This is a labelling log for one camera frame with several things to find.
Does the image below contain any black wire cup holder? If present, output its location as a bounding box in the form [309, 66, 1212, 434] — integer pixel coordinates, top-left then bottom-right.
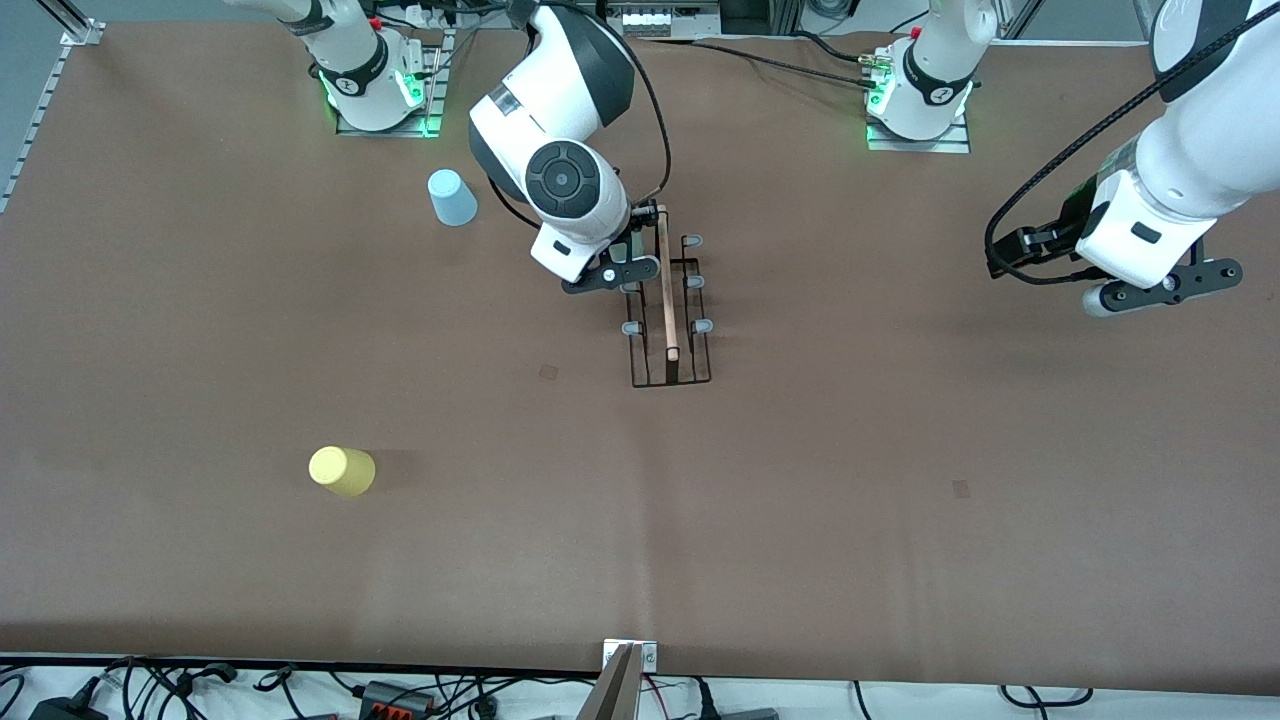
[620, 204, 714, 389]

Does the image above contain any yellow plastic cup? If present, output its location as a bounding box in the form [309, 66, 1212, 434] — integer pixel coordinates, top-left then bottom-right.
[308, 446, 377, 498]

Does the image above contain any light blue plastic cup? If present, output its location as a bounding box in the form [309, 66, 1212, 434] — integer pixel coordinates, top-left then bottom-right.
[427, 169, 479, 228]

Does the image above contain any white power strip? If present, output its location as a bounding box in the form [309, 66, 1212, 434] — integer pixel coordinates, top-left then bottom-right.
[625, 3, 723, 38]

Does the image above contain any brown table mat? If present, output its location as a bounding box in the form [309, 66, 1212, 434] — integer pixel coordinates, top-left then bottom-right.
[0, 22, 1280, 696]

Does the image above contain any black orange connector block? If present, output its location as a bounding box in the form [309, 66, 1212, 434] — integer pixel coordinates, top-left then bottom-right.
[358, 681, 438, 717]

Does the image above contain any short aluminium profile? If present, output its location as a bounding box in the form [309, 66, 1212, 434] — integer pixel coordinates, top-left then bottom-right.
[40, 0, 106, 46]

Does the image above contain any black power adapter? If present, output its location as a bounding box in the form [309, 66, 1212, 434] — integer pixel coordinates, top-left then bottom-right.
[28, 695, 109, 720]

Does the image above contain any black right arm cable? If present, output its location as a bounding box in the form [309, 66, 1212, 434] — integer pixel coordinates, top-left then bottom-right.
[488, 0, 673, 229]

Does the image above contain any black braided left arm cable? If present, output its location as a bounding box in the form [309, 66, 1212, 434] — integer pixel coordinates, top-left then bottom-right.
[984, 15, 1263, 287]

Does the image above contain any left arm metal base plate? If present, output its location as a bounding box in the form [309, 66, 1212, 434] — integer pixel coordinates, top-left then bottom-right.
[866, 108, 973, 155]

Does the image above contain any black braided table cable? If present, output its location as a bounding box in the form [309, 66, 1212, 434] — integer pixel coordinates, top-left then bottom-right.
[635, 32, 891, 93]

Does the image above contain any black equipment frame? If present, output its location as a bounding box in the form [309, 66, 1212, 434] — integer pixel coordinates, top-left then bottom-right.
[630, 0, 801, 37]

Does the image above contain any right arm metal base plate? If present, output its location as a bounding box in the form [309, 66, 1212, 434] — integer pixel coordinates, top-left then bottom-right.
[335, 28, 448, 139]

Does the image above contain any looped black cable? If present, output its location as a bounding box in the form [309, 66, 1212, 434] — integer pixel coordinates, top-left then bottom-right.
[1000, 684, 1093, 708]

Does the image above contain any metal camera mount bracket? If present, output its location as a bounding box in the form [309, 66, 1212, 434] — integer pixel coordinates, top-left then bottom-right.
[575, 640, 661, 720]

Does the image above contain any long aluminium edge rail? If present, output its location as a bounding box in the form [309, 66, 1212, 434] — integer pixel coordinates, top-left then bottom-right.
[0, 68, 63, 213]

